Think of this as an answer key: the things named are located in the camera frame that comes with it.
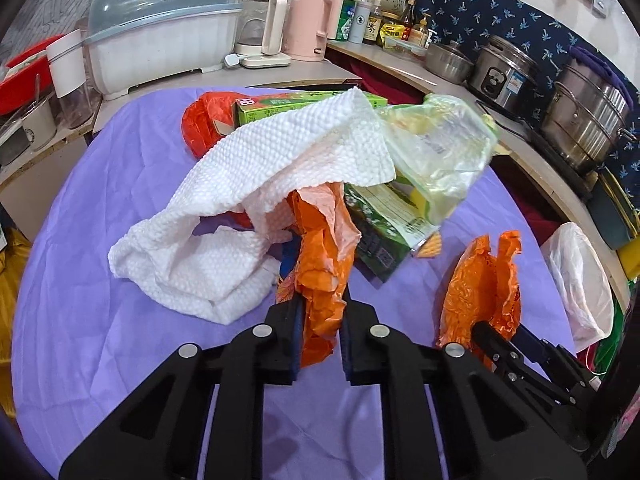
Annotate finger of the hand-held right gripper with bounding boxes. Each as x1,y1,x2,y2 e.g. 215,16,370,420
515,324,571,367
471,321,531,377

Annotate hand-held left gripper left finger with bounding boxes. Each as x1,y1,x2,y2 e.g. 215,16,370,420
59,296,306,480

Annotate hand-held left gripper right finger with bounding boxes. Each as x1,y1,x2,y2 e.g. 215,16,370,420
337,300,588,480

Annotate long orange plastic wrapper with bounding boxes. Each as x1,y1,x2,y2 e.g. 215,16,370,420
276,181,362,368

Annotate bin with white liner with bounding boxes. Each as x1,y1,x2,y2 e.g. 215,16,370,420
540,221,616,354

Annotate green yellow packet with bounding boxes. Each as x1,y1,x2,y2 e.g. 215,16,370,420
344,182,442,283

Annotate green drink carton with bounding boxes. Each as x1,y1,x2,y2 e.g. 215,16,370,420
235,91,390,128

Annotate red-orange plastic bag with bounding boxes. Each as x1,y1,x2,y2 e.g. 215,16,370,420
181,91,251,161

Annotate dark green tray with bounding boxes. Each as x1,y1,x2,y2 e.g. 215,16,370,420
585,170,640,251

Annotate black induction cooker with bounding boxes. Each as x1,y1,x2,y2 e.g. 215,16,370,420
530,130,598,188

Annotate purple tablecloth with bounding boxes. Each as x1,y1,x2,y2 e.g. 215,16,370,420
11,85,576,480

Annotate white paper towel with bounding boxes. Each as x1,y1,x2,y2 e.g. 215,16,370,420
107,86,398,325

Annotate clear plastic bag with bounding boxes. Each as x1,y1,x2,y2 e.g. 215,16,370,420
377,94,502,226

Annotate curved wooden counter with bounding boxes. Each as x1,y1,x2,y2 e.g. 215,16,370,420
325,40,631,311

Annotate large steel steamer pot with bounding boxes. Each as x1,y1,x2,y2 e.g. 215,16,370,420
540,47,636,173

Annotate steel rice cooker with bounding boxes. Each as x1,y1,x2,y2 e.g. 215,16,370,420
467,35,543,113

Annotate small steel pot with lid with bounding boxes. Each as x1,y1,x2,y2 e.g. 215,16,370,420
424,40,475,86

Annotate clear food container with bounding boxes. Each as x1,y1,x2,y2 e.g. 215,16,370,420
385,37,431,58

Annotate yellow cap bottle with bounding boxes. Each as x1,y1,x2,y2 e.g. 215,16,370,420
407,16,431,48

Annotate pink electric kettle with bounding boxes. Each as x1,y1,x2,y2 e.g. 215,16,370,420
285,0,335,62

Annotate white glass kettle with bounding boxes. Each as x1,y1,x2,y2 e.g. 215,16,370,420
234,0,292,68

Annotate green canister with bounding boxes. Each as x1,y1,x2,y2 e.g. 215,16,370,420
327,0,358,42

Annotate yellow jar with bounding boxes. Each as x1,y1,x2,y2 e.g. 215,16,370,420
378,15,408,50

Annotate dark sauce bottle white label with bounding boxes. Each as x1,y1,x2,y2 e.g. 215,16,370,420
362,0,385,45

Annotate blue patterned cloth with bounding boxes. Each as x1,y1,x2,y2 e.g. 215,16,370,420
415,0,640,206

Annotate brown sauce bottle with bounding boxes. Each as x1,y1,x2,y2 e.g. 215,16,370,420
400,0,417,41

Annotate white dish drainer grey lid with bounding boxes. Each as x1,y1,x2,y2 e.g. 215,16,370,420
82,0,243,101

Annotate white blender cup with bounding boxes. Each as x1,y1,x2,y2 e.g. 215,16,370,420
46,29,98,128

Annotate red plastic basin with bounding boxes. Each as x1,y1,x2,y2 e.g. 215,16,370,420
0,35,68,116

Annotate black power cable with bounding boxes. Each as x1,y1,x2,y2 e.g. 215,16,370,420
475,100,531,136

